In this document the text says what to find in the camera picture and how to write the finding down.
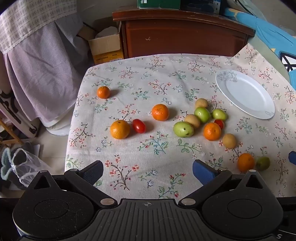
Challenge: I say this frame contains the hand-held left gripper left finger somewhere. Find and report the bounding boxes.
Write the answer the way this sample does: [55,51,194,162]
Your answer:
[24,160,115,208]

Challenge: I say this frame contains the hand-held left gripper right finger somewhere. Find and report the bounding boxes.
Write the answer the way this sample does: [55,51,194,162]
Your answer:
[178,159,274,207]

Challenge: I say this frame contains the tan longan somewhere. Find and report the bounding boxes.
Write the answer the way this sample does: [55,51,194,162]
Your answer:
[222,133,237,149]
[195,98,209,109]
[184,114,201,129]

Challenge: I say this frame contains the small mandarin orange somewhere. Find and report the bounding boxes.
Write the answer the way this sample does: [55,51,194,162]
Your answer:
[97,86,110,99]

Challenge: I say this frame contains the white oval plate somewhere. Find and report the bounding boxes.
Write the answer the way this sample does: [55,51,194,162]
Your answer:
[215,69,276,120]

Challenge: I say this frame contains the large green jujube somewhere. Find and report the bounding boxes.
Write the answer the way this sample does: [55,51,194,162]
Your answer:
[173,121,195,138]

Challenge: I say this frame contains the white round basin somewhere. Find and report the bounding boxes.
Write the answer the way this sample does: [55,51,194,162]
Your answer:
[43,115,71,136]

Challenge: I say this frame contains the clear plastic bag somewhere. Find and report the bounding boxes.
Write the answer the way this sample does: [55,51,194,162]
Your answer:
[10,148,55,187]

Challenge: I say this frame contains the grey fluffy slippers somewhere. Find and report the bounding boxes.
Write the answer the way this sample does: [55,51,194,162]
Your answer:
[0,142,41,183]

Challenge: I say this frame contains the wooden stool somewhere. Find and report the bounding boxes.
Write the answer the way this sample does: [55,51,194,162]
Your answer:
[0,118,24,147]

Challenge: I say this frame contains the black and white case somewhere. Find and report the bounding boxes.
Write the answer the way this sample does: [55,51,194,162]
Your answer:
[0,90,41,139]

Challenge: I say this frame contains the floral tablecloth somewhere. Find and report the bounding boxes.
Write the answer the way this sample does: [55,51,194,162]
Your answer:
[65,43,296,200]

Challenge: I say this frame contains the purple gingham cloth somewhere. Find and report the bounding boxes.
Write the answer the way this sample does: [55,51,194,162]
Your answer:
[4,21,87,122]

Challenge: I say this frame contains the open cardboard box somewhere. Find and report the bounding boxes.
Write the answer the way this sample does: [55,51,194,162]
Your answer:
[77,20,125,66]

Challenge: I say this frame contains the blue cartoon blanket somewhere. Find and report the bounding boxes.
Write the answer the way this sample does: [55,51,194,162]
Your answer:
[223,6,296,90]

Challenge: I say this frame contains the dark wooden cabinet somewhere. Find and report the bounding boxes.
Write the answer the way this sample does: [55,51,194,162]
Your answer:
[112,5,256,59]

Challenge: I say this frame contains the white bundle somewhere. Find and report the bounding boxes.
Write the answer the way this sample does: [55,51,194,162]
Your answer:
[95,26,119,39]

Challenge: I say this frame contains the checked cloth with lace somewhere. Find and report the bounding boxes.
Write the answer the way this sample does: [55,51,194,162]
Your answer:
[0,0,78,55]

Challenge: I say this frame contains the blue carton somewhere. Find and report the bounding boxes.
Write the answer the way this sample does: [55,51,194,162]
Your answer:
[183,0,221,14]

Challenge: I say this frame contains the green carton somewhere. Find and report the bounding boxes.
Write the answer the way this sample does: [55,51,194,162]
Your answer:
[137,0,181,10]

